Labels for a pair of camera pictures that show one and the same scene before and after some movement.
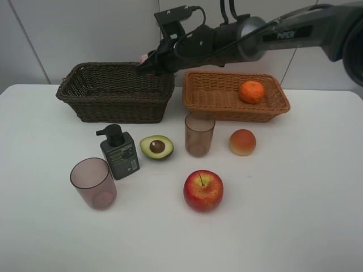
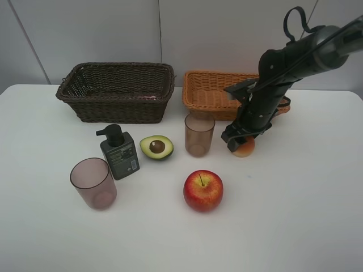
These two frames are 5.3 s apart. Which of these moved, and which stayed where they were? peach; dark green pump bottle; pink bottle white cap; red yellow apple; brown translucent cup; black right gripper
Moved: black right gripper; pink bottle white cap
Stayed: brown translucent cup; dark green pump bottle; red yellow apple; peach
